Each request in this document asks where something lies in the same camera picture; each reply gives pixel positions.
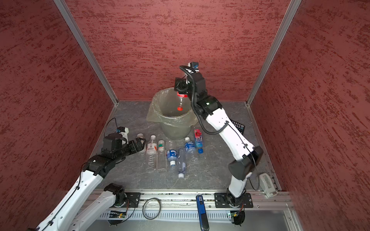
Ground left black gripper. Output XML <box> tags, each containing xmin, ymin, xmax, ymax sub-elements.
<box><xmin>113</xmin><ymin>138</ymin><xmax>146</xmax><ymax>162</ymax></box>

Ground red label red cap bottle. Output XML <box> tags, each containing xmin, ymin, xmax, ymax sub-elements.
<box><xmin>177</xmin><ymin>92</ymin><xmax>191</xmax><ymax>113</ymax></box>

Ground red white label water bottle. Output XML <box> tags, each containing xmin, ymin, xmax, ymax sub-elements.
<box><xmin>146</xmin><ymin>135</ymin><xmax>158</xmax><ymax>171</ymax></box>

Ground square clear bottle green ring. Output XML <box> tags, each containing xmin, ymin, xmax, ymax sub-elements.
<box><xmin>156</xmin><ymin>140</ymin><xmax>168</xmax><ymax>173</ymax></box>

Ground small blue label bottle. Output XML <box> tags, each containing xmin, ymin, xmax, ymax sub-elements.
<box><xmin>166</xmin><ymin>141</ymin><xmax>177</xmax><ymax>167</ymax></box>

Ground long clear bottle blue label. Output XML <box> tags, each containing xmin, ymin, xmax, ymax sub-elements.
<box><xmin>177</xmin><ymin>147</ymin><xmax>187</xmax><ymax>179</ymax></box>

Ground blue label bottle cap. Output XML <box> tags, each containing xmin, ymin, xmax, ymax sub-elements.
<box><xmin>185</xmin><ymin>137</ymin><xmax>197</xmax><ymax>162</ymax></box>

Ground blue pink label bottle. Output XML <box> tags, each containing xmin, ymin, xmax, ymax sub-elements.
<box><xmin>194</xmin><ymin>129</ymin><xmax>204</xmax><ymax>154</ymax></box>

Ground orange white label bottle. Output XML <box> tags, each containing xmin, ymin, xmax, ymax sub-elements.
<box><xmin>136</xmin><ymin>133</ymin><xmax>146</xmax><ymax>155</ymax></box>

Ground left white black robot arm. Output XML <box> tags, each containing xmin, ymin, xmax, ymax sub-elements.
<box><xmin>35</xmin><ymin>136</ymin><xmax>146</xmax><ymax>231</ymax></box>

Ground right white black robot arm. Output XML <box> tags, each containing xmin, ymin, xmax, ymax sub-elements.
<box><xmin>174</xmin><ymin>66</ymin><xmax>264</xmax><ymax>207</ymax></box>

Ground grey bin with plastic liner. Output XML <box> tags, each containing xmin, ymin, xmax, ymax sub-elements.
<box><xmin>146</xmin><ymin>88</ymin><xmax>198</xmax><ymax>140</ymax></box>

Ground left small circuit board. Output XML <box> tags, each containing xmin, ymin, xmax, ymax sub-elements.
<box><xmin>108</xmin><ymin>211</ymin><xmax>127</xmax><ymax>219</ymax></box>

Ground small circuit board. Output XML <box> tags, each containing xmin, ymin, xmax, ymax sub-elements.
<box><xmin>108</xmin><ymin>211</ymin><xmax>127</xmax><ymax>219</ymax></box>
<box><xmin>228</xmin><ymin>211</ymin><xmax>245</xmax><ymax>218</ymax></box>

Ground black calculator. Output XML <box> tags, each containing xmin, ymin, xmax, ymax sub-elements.
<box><xmin>231</xmin><ymin>120</ymin><xmax>245</xmax><ymax>135</ymax></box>

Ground blue black handheld tool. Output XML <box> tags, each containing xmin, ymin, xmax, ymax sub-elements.
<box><xmin>196</xmin><ymin>195</ymin><xmax>209</xmax><ymax>231</ymax></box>

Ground right small circuit board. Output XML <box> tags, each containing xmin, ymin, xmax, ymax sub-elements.
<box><xmin>228</xmin><ymin>211</ymin><xmax>245</xmax><ymax>218</ymax></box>

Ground white power adapter box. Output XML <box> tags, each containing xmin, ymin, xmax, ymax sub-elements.
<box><xmin>259</xmin><ymin>173</ymin><xmax>278</xmax><ymax>198</ymax></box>

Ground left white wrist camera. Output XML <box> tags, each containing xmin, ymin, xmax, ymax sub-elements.
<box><xmin>115</xmin><ymin>127</ymin><xmax>129</xmax><ymax>145</ymax></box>

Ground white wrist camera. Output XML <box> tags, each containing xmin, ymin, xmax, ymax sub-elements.
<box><xmin>115</xmin><ymin>127</ymin><xmax>129</xmax><ymax>145</ymax></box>
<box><xmin>188</xmin><ymin>62</ymin><xmax>199</xmax><ymax>72</ymax></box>

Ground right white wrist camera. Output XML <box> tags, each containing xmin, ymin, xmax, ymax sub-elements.
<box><xmin>188</xmin><ymin>62</ymin><xmax>199</xmax><ymax>72</ymax></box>

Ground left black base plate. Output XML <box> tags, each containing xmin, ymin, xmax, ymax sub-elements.
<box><xmin>103</xmin><ymin>191</ymin><xmax>141</xmax><ymax>208</ymax></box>

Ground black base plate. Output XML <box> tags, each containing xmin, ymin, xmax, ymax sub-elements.
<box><xmin>103</xmin><ymin>191</ymin><xmax>141</xmax><ymax>208</ymax></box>
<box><xmin>214</xmin><ymin>193</ymin><xmax>253</xmax><ymax>208</ymax></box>

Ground black cable loop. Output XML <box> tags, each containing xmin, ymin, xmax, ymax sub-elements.
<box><xmin>142</xmin><ymin>197</ymin><xmax>161</xmax><ymax>220</ymax></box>

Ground aluminium front rail frame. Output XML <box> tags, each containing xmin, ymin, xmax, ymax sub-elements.
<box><xmin>82</xmin><ymin>190</ymin><xmax>303</xmax><ymax>231</ymax></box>

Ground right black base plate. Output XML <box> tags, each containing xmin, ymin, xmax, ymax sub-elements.
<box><xmin>214</xmin><ymin>193</ymin><xmax>253</xmax><ymax>208</ymax></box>

